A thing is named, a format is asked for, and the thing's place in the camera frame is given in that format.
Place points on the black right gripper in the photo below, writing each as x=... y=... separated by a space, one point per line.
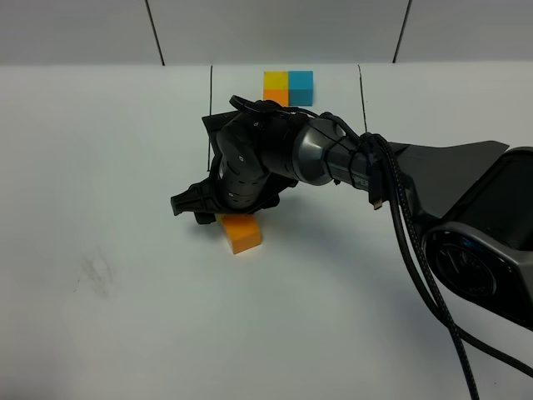
x=253 y=163

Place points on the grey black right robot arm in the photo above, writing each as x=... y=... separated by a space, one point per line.
x=471 y=205

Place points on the template orange cube block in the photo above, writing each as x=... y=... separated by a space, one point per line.
x=279 y=96

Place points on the template yellow cube block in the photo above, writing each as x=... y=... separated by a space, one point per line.
x=275 y=80

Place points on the template blue cube block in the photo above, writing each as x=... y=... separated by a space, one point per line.
x=301 y=88

